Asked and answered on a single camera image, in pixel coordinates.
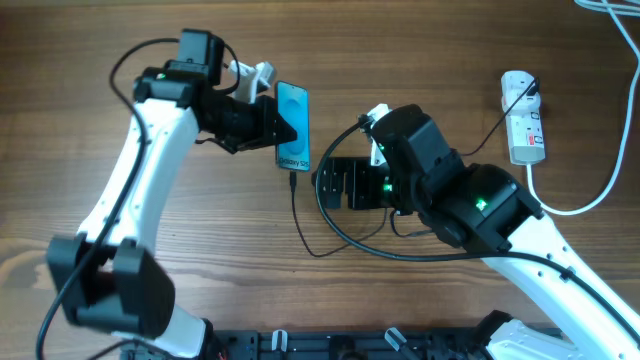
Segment white cables at corner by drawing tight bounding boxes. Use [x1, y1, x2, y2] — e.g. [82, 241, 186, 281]
[573, 0, 640, 19]

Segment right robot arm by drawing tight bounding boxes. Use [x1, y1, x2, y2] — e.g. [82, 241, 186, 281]
[342, 104, 639, 359]

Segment white power strip socket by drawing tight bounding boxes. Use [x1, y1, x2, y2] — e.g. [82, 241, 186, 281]
[501, 70, 546, 165]

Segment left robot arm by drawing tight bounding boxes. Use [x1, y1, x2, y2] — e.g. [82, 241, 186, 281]
[46, 29, 297, 359]

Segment white power strip cord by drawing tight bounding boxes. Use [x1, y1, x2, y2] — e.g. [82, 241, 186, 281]
[525, 0, 640, 217]

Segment teal screen smartphone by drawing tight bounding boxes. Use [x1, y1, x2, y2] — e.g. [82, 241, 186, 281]
[276, 81, 311, 172]

